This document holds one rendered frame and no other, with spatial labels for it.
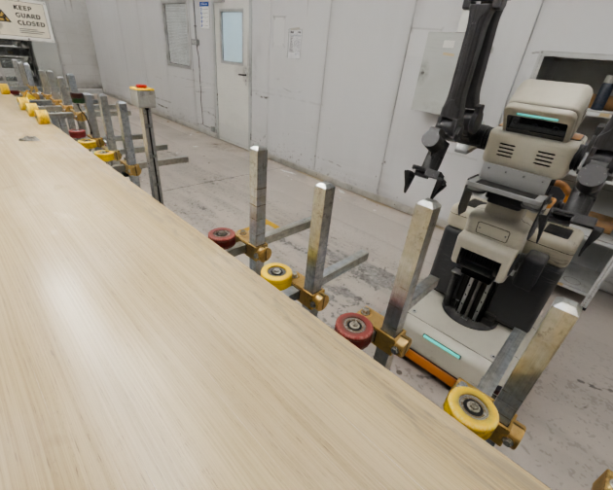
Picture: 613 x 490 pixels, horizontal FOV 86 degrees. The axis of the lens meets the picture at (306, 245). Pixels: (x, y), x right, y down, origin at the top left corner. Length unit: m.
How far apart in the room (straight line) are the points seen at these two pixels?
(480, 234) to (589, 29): 2.03
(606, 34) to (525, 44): 0.46
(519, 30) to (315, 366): 3.06
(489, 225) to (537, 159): 0.29
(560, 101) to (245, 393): 1.22
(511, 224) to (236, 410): 1.23
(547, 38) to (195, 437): 3.22
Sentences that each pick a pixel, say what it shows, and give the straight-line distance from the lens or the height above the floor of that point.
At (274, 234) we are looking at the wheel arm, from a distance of 1.14.
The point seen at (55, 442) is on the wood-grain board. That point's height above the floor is 0.90.
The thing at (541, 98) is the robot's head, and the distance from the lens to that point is 1.37.
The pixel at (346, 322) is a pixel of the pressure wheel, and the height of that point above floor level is 0.90.
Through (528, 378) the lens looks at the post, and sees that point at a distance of 0.71.
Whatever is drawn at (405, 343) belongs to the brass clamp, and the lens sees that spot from 0.79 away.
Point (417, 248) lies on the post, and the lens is 0.66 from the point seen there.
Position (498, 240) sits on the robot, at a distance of 1.53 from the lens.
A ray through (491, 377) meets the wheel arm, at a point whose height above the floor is 0.82.
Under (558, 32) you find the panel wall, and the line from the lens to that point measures 3.29.
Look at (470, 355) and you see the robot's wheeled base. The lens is 1.75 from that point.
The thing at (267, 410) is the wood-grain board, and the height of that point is 0.90.
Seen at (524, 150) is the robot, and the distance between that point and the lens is 1.43.
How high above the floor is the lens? 1.39
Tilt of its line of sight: 30 degrees down
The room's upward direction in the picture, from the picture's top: 6 degrees clockwise
